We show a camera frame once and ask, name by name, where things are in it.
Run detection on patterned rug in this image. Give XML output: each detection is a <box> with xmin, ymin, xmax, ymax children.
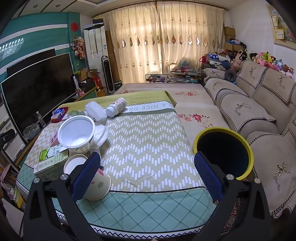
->
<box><xmin>222</xmin><ymin>199</ymin><xmax>243</xmax><ymax>234</ymax></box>

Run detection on red packet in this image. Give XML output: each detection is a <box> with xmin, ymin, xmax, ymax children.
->
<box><xmin>50</xmin><ymin>133</ymin><xmax>61</xmax><ymax>147</ymax></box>

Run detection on pile of books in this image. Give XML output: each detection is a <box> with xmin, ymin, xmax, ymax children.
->
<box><xmin>0</xmin><ymin>151</ymin><xmax>26</xmax><ymax>209</ymax></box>

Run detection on floral paper cup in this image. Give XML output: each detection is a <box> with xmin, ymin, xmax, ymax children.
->
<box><xmin>63</xmin><ymin>154</ymin><xmax>112</xmax><ymax>201</ymax></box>

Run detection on large black television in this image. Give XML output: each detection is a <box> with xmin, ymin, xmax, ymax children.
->
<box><xmin>0</xmin><ymin>53</ymin><xmax>77</xmax><ymax>138</ymax></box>

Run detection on white towel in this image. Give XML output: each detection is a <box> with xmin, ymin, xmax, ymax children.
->
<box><xmin>92</xmin><ymin>119</ymin><xmax>110</xmax><ymax>147</ymax></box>

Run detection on framed flower painting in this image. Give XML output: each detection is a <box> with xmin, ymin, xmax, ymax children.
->
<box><xmin>266</xmin><ymin>4</ymin><xmax>296</xmax><ymax>50</ymax></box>

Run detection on floral floor mat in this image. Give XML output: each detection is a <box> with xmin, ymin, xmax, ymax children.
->
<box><xmin>113</xmin><ymin>82</ymin><xmax>232</xmax><ymax>130</ymax></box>

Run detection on red tray with blue box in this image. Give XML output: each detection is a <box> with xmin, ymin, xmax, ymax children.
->
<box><xmin>51</xmin><ymin>107</ymin><xmax>69</xmax><ymax>123</ymax></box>

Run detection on stack of cardboard boxes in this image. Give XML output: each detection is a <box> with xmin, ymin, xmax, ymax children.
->
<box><xmin>223</xmin><ymin>26</ymin><xmax>242</xmax><ymax>52</ymax></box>

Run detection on white standing air conditioner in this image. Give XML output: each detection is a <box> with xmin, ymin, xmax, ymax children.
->
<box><xmin>83</xmin><ymin>24</ymin><xmax>109</xmax><ymax>90</ymax></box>

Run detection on dark neck pillow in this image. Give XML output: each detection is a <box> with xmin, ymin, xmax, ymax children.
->
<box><xmin>225</xmin><ymin>69</ymin><xmax>237</xmax><ymax>81</ymax></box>

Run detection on white plastic tub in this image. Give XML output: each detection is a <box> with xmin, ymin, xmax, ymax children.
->
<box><xmin>57</xmin><ymin>115</ymin><xmax>96</xmax><ymax>156</ymax></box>

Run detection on black device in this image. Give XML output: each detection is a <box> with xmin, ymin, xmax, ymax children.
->
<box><xmin>0</xmin><ymin>128</ymin><xmax>15</xmax><ymax>146</ymax></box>

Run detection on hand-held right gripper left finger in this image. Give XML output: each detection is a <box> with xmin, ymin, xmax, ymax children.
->
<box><xmin>23</xmin><ymin>152</ymin><xmax>102</xmax><ymax>241</ymax></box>

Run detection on plastic bag with greens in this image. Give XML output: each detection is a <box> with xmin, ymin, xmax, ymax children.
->
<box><xmin>23</xmin><ymin>123</ymin><xmax>41</xmax><ymax>141</ymax></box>

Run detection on green chevron printed tablecloth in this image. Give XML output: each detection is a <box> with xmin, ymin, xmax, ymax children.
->
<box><xmin>16</xmin><ymin>91</ymin><xmax>219</xmax><ymax>234</ymax></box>

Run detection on black tower fan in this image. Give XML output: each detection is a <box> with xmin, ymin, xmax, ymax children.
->
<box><xmin>101</xmin><ymin>55</ymin><xmax>115</xmax><ymax>94</ymax></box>

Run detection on artificial flower bunch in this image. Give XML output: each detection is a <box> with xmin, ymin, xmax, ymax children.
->
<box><xmin>70</xmin><ymin>35</ymin><xmax>86</xmax><ymax>59</ymax></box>

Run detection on beige sofa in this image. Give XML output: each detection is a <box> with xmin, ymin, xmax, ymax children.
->
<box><xmin>201</xmin><ymin>60</ymin><xmax>296</xmax><ymax>219</ymax></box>

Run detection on yellow-rimmed dark blue bin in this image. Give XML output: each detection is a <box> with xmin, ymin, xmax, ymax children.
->
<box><xmin>193</xmin><ymin>127</ymin><xmax>254</xmax><ymax>181</ymax></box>

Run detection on green and white carton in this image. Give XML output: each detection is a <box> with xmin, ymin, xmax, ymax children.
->
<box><xmin>33</xmin><ymin>145</ymin><xmax>70</xmax><ymax>182</ymax></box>

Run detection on row of plush toys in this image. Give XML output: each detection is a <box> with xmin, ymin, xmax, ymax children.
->
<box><xmin>238</xmin><ymin>49</ymin><xmax>296</xmax><ymax>78</ymax></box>

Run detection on clear water bottle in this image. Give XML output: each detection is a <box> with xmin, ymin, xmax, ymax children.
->
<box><xmin>36</xmin><ymin>111</ymin><xmax>46</xmax><ymax>128</ymax></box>

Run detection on black wall-mounted screen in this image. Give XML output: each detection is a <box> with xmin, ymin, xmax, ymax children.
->
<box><xmin>6</xmin><ymin>48</ymin><xmax>57</xmax><ymax>77</ymax></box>

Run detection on white pill bottle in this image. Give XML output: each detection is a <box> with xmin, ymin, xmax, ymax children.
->
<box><xmin>106</xmin><ymin>98</ymin><xmax>127</xmax><ymax>117</ymax></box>

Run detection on red bag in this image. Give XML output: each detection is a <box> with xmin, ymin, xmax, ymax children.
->
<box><xmin>91</xmin><ymin>76</ymin><xmax>102</xmax><ymax>91</ymax></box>

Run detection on glass coffee table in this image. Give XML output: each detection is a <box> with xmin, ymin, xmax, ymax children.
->
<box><xmin>145</xmin><ymin>70</ymin><xmax>201</xmax><ymax>84</ymax></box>

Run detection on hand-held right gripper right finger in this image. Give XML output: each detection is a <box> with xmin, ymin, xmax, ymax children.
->
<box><xmin>194</xmin><ymin>151</ymin><xmax>271</xmax><ymax>241</ymax></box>

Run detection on cream embroidered curtains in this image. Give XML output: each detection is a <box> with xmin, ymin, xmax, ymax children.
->
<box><xmin>102</xmin><ymin>2</ymin><xmax>226</xmax><ymax>85</ymax></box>

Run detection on open cardboard boxes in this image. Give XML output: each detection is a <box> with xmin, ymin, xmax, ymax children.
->
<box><xmin>76</xmin><ymin>67</ymin><xmax>102</xmax><ymax>84</ymax></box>

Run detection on blue starred bag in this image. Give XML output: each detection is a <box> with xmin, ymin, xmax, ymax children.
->
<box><xmin>206</xmin><ymin>53</ymin><xmax>226</xmax><ymax>66</ymax></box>

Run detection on white drawer unit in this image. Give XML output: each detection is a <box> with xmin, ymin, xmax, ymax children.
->
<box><xmin>0</xmin><ymin>102</ymin><xmax>26</xmax><ymax>163</ymax></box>

